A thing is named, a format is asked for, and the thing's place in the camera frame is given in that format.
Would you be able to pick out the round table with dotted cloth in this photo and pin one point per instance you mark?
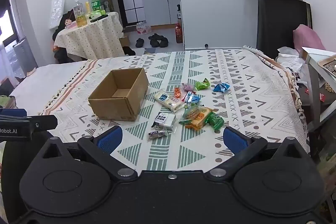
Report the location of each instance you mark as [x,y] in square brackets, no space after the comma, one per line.
[89,37]

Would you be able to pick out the pink pillow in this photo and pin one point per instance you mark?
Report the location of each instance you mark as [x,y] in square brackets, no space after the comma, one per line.
[307,37]

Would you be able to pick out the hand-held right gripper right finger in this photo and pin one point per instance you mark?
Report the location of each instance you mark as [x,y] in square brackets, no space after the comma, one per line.
[235,140]

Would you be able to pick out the small orange snack packet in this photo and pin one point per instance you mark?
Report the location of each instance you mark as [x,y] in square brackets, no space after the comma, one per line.
[178,92]

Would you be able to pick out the white bed sheet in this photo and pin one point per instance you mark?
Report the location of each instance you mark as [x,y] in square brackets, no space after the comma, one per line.
[47,79]

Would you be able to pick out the biscuit packet with green edges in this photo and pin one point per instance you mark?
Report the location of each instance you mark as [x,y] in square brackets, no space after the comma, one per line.
[197,113]

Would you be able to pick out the small brown carton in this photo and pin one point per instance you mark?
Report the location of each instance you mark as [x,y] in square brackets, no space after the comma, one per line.
[124,40]

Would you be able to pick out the small pink snack packet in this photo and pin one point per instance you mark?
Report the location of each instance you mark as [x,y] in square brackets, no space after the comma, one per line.
[188,87]

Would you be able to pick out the green soda bottle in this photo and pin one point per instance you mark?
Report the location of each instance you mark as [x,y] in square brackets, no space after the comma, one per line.
[95,2]

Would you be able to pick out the small clear black-print packet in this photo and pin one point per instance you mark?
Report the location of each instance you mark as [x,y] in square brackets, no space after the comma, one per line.
[157,134]

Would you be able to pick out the long white snack packet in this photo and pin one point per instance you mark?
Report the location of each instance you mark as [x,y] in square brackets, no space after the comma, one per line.
[169,100]

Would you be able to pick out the cardboard box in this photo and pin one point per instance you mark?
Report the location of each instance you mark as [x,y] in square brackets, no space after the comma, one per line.
[115,106]

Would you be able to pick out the small yellow bottle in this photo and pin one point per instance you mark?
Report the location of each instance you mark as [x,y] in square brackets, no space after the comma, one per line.
[88,8]

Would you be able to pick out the black remote control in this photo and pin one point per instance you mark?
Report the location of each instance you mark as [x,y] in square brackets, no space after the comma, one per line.
[99,18]

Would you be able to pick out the pink box with figurine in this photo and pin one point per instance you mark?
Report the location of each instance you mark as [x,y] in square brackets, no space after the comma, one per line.
[70,24]

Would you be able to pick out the small blue and green packet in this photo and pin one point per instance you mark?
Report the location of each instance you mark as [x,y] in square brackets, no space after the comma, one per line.
[191,98]

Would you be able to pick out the tray with small items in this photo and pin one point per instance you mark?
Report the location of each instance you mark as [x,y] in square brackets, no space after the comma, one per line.
[328,64]

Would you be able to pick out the white kitchen cabinet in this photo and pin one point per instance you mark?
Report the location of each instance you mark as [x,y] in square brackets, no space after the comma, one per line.
[160,7]

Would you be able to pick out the clear bottle with yellow liquid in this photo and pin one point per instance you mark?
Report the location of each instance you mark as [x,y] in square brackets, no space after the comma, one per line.
[80,15]

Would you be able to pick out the white crumpled cloth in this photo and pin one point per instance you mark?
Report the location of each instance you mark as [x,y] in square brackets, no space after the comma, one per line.
[288,58]

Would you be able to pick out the black bag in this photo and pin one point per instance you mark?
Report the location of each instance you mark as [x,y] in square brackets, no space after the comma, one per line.
[129,51]

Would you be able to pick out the orange yellow snack packet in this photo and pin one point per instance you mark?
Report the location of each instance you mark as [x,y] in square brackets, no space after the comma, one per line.
[197,124]

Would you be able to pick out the bubble wrap sheet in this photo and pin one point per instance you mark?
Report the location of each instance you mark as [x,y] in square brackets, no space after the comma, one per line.
[56,11]

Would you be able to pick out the light green cloth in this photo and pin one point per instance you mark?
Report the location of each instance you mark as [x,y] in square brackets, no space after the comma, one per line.
[6,102]

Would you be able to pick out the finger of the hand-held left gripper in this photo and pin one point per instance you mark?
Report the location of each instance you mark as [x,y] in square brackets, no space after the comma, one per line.
[39,121]
[13,111]

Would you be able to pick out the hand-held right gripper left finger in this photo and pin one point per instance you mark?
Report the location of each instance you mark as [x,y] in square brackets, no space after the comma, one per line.
[110,138]

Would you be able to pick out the dark green snack packet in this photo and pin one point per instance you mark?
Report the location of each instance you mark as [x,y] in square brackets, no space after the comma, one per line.
[215,121]

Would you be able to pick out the white side table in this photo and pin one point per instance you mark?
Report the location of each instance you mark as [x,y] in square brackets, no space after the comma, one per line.
[313,77]

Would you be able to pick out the pink water bottle pack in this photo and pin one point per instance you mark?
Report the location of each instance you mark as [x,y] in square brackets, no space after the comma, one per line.
[143,28]

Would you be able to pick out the green tissue pack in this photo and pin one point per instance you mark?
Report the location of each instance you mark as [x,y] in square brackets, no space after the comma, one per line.
[95,14]

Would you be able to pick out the white packet with black label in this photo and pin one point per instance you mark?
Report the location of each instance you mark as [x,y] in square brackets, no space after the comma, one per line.
[164,120]

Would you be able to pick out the small blue snack packet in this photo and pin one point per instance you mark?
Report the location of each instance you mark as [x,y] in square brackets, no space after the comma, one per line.
[221,87]

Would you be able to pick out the black spray bottle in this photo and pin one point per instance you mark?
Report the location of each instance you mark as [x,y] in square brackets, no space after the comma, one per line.
[179,10]

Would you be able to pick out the small light green snack packet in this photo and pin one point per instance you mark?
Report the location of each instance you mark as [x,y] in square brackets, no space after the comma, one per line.
[202,85]

